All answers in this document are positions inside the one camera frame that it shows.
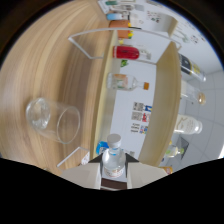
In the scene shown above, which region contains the glass jar cork lid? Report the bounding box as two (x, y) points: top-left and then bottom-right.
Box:
(179, 79), (208, 106)

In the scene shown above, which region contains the clear drinking glass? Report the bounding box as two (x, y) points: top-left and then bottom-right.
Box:
(25, 97), (82, 145)

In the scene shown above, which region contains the small blue white bottle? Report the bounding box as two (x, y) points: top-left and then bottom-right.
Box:
(106, 12), (123, 21)

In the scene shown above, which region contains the orange basket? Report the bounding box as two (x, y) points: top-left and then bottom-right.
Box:
(108, 19), (133, 40)

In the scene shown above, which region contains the clear bottle red label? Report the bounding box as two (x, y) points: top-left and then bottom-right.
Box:
(100, 133), (128, 179)

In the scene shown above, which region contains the clear bottle green cap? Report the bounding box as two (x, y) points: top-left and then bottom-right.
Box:
(165, 144), (185, 159)

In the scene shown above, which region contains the red liquid bottle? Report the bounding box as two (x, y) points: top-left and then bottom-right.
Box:
(112, 45), (153, 61)

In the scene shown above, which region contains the gray printed poster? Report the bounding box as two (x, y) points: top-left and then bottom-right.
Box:
(130, 111), (143, 122)
(133, 101), (145, 112)

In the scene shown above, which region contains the two-tier wooden shelf rack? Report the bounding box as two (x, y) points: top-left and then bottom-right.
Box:
(56, 28), (183, 169)

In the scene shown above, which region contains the ceiling air vent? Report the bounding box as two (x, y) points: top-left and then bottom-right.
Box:
(173, 136), (190, 153)

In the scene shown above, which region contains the yellow printed can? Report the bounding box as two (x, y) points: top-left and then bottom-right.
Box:
(160, 165), (174, 175)

